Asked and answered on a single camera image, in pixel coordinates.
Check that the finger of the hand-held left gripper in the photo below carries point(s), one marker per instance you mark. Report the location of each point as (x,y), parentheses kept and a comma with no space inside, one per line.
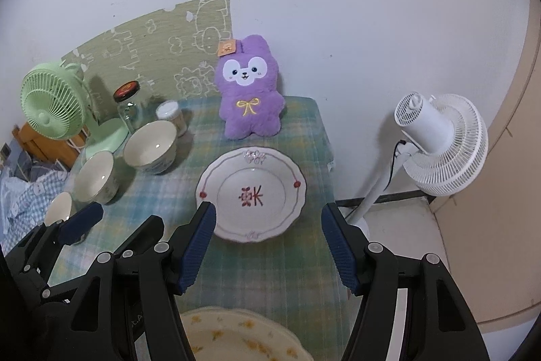
(80,223)
(143,232)

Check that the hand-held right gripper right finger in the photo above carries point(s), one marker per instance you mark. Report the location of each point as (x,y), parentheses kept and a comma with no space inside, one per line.
(338,251)

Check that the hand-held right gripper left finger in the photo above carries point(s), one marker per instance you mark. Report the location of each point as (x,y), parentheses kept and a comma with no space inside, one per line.
(196,247)

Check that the cream floral ceramic bowl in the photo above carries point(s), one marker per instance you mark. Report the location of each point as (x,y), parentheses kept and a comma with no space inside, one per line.
(148,145)
(58,206)
(95,177)

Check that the white plate with red flower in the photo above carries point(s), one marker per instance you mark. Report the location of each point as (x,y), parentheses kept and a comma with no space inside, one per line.
(253,179)

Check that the scalloped yellow floral plate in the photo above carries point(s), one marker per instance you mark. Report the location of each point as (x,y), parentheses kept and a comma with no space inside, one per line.
(236,331)

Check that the blue checkered blanket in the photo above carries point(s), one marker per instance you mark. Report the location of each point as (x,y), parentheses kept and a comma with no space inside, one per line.
(25,204)

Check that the dark striped cloth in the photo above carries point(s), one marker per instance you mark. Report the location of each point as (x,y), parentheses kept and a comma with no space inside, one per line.
(31,166)

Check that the wooden bed headboard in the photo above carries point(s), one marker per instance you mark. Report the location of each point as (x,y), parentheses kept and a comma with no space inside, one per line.
(46,143)

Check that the cotton swab container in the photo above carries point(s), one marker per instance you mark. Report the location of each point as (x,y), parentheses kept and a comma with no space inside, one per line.
(171,113)

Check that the green desk fan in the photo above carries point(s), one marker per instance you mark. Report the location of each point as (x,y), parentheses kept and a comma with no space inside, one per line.
(50,103)

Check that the glass jar with dark lid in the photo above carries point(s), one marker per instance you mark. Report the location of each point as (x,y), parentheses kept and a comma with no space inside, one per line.
(126,107)

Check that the purple plush bunny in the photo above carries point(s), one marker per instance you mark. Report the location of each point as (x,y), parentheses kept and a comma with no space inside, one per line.
(249,103)

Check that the white standing fan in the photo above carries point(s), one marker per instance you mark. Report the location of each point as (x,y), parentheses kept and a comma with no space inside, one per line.
(448,141)

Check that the beige door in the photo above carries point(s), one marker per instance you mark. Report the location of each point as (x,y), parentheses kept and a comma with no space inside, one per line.
(507,175)

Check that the wall socket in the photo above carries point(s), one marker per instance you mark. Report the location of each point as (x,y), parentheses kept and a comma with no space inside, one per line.
(5,151)

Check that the green printed wall mat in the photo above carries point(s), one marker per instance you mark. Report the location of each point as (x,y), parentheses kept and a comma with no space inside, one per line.
(148,44)

